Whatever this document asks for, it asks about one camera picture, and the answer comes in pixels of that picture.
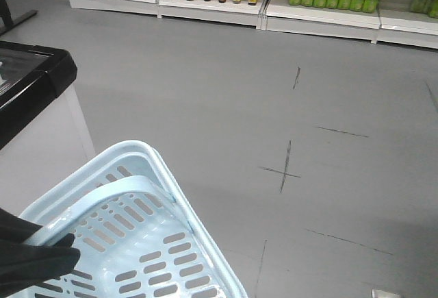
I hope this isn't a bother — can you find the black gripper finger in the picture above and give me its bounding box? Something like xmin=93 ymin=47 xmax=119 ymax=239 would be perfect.
xmin=1 ymin=234 xmax=81 ymax=297
xmin=0 ymin=209 xmax=41 ymax=243

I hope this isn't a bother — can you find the light blue plastic basket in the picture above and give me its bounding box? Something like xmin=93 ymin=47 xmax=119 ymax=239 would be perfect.
xmin=18 ymin=140 xmax=246 ymax=297

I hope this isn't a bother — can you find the white chest freezer black lid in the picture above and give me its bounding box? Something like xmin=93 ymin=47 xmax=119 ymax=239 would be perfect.
xmin=1 ymin=41 xmax=96 ymax=215

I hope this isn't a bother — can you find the metal floor socket plate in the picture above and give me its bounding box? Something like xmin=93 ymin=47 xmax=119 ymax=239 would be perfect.
xmin=371 ymin=288 xmax=402 ymax=298

